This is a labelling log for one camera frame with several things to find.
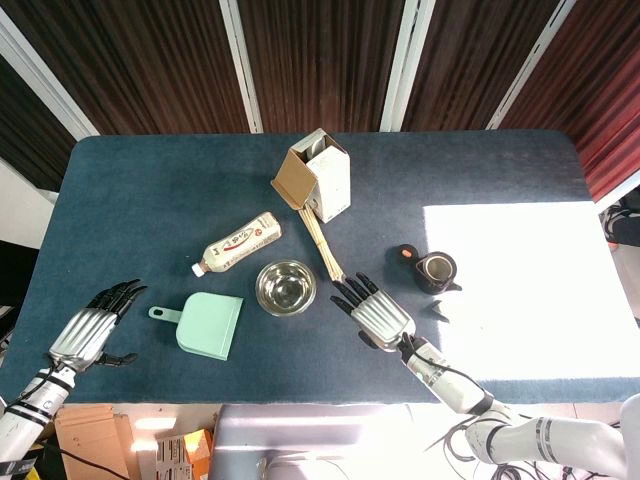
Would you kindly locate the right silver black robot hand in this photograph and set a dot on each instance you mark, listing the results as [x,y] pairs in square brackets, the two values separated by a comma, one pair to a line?
[382,315]

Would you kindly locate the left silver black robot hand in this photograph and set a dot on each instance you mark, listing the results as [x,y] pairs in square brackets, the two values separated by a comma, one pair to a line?
[82,335]

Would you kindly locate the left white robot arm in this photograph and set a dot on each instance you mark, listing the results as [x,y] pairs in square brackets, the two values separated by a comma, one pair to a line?
[30,410]

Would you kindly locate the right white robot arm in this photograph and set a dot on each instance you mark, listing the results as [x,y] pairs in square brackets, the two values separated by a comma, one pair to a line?
[450,385]

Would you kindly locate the black teapot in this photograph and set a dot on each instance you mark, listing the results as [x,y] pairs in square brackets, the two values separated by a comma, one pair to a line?
[432,285]

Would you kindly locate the teapot lid with orange knob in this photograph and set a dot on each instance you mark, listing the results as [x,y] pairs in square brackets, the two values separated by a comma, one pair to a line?
[400,257]

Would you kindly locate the plastic drink bottle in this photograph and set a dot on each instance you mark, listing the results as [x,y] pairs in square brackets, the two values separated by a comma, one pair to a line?
[240,242]

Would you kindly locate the bundle of bamboo sticks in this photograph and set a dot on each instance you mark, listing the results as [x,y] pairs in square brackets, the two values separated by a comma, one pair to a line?
[320,242]

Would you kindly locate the stainless steel bowl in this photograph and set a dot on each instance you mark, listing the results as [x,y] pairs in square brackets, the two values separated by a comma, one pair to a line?
[286,290]

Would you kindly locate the brown cardboard box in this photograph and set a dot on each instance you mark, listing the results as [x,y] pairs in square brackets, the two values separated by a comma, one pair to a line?
[90,440]

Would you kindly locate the mint green dustpan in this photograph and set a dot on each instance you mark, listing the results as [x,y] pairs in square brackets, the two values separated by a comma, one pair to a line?
[210,325]

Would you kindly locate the white carton with open flap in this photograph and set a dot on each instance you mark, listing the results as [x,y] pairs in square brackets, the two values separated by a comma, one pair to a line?
[332,185]

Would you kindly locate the printed white cardboard box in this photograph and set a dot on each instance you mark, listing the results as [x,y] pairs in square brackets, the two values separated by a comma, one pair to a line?
[172,457]

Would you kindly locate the grey robot torso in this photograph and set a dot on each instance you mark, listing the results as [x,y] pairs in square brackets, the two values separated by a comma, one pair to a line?
[280,440]

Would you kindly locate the orange packet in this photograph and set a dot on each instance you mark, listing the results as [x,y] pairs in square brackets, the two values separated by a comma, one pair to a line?
[200,447]

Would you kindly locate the blue felt table cloth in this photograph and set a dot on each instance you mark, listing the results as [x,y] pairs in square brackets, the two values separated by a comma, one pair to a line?
[150,175]

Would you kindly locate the grey roll inside carton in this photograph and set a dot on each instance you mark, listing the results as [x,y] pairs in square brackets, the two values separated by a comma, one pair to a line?
[316,146]

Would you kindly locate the white partition frame post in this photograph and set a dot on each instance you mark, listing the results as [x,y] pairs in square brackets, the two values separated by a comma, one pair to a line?
[50,82]
[620,192]
[407,65]
[534,62]
[240,65]

